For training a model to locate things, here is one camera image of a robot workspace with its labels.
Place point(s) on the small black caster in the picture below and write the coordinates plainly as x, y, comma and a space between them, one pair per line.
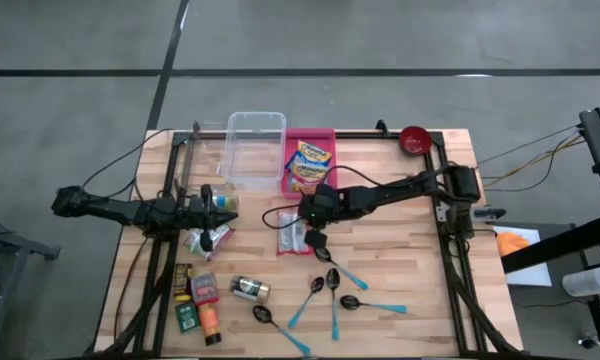
589, 342

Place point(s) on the dark spice bottle yellow label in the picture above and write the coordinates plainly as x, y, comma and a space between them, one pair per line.
182, 280

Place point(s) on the clear plastic storage bin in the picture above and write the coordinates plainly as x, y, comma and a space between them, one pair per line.
252, 150

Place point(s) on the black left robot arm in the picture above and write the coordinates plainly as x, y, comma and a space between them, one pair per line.
110, 210

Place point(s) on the yellow light-blue ramen pack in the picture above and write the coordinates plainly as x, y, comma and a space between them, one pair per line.
307, 175

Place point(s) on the white plastic bottle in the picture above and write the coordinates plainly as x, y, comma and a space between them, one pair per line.
587, 282

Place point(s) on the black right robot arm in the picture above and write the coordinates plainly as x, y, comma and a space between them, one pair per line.
390, 192

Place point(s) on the yellow dark-blue ramen pack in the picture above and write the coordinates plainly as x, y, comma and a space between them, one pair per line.
315, 152

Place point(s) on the orange object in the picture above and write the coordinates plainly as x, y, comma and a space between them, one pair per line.
510, 243

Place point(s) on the red spice tin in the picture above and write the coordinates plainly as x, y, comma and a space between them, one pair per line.
205, 289

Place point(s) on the black slanted beam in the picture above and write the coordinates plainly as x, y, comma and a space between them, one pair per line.
555, 245

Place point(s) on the red Maruchan ramen pack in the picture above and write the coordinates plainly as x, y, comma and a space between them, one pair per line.
290, 235

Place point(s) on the lime chili ramen pack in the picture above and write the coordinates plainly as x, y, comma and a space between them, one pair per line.
220, 235

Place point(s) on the pink plastic tray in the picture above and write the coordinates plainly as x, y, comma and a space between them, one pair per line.
310, 134

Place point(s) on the grey side table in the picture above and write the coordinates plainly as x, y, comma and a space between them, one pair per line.
20, 244

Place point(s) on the white paper sheet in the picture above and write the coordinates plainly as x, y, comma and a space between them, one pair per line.
530, 277

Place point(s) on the small clear acrylic container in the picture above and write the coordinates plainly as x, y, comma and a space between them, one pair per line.
202, 165

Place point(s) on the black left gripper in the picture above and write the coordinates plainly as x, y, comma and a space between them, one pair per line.
195, 212

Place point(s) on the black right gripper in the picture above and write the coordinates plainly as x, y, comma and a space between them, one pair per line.
320, 205

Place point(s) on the red and black bowl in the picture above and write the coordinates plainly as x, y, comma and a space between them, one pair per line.
415, 141

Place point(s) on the green spice tin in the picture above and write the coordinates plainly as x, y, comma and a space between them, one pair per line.
186, 317

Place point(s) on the orange spice bottle black cap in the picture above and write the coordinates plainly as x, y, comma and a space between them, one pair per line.
209, 320

